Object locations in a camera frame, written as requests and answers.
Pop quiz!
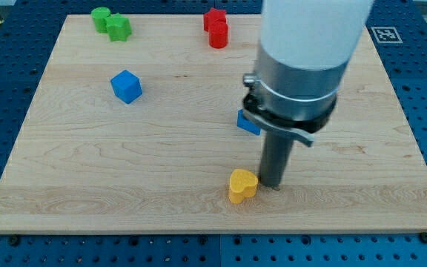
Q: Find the yellow heart block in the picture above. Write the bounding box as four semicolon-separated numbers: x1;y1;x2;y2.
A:
228;169;259;204

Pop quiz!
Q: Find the blue block behind arm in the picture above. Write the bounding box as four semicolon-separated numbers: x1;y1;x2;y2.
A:
236;109;261;136

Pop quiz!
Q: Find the red cylinder block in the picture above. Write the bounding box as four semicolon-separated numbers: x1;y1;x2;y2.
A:
208;21;229;49

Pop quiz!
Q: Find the wooden board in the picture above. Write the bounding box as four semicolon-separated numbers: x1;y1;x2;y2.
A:
0;15;427;235

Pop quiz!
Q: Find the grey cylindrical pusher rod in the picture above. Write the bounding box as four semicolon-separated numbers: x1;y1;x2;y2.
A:
259;132;294;188

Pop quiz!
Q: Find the red star block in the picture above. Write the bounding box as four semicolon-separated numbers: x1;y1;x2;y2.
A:
203;7;227;32

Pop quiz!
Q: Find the green star block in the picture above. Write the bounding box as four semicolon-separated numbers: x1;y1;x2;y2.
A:
105;13;132;42

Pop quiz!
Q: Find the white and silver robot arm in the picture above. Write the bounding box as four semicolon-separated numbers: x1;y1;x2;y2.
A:
243;0;373;146

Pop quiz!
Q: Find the black and white fiducial tag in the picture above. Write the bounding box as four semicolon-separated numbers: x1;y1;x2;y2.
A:
371;26;403;44

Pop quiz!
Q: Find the blue cube block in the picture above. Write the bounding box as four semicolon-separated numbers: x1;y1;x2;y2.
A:
110;70;142;104

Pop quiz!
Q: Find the green cylinder block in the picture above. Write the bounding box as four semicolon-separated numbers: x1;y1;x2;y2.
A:
90;7;111;33

